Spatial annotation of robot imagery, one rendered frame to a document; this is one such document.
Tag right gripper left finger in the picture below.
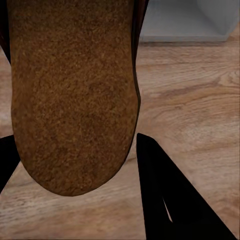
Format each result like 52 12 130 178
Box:
0 135 21 193

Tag sandal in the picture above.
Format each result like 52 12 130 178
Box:
0 0 149 197

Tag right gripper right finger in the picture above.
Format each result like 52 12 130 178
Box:
136 133 237 240

